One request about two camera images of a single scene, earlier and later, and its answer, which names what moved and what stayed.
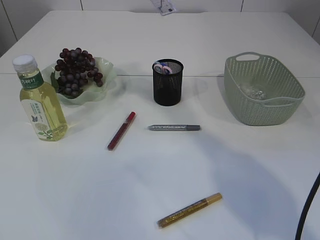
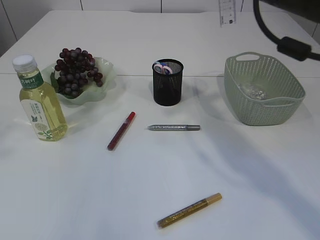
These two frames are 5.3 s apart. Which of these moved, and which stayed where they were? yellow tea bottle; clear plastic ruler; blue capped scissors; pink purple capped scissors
Moved: clear plastic ruler
Stayed: pink purple capped scissors; yellow tea bottle; blue capped scissors
